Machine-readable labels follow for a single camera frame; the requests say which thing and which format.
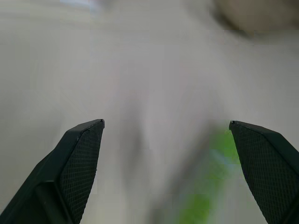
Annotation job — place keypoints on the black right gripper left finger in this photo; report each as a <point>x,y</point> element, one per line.
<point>58,177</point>

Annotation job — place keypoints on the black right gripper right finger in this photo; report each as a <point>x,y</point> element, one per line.
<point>268,172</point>

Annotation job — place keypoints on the green highlighter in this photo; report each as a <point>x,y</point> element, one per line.
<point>210,177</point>

